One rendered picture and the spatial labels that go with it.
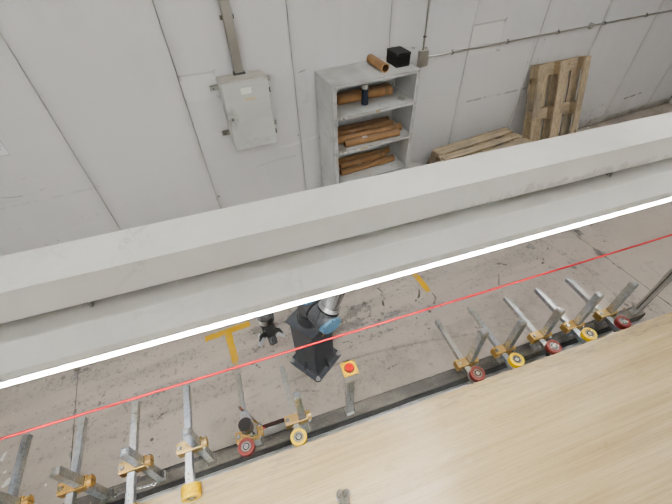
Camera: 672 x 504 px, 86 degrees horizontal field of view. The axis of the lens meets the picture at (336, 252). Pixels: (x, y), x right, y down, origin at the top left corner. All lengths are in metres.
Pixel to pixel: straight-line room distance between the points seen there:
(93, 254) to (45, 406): 3.28
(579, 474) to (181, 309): 1.94
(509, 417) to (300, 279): 1.73
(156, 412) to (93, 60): 2.70
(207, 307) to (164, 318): 0.06
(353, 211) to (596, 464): 1.92
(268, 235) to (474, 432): 1.73
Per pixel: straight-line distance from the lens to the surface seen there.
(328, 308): 2.30
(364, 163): 4.15
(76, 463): 2.25
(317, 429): 2.20
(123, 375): 3.59
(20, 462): 2.41
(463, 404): 2.11
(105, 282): 0.54
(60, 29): 3.53
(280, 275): 0.54
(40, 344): 0.63
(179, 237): 0.52
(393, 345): 3.23
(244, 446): 2.01
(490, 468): 2.04
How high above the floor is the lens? 2.78
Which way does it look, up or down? 46 degrees down
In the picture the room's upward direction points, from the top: 2 degrees counter-clockwise
